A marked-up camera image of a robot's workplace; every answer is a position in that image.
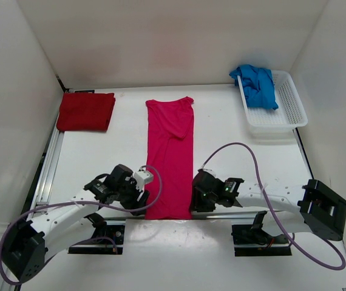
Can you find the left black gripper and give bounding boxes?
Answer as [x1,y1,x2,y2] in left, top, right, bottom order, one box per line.
[115,177,150,216]

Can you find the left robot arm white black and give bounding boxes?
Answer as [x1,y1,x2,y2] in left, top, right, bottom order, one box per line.
[0,164,162,286]

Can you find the dark red t-shirt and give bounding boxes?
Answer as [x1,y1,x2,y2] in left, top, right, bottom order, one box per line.
[56,93,115,132]

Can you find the aluminium frame rail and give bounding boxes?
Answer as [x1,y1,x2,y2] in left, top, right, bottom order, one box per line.
[0,87,73,291]

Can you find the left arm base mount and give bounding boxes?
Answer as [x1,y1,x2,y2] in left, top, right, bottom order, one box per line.
[68,221,125,255]

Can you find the pink t-shirt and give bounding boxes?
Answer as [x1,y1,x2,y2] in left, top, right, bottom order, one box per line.
[145,96,194,220]

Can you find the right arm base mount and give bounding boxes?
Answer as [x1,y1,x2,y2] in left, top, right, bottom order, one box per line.
[231,211,292,257]

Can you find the blue t-shirt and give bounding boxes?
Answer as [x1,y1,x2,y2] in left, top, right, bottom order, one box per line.
[229,64,279,110]

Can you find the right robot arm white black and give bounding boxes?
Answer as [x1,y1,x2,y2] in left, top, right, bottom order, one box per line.
[191,169,346,241]

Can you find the white plastic basket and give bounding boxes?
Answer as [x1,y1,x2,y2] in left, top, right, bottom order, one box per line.
[237,70,308,136]

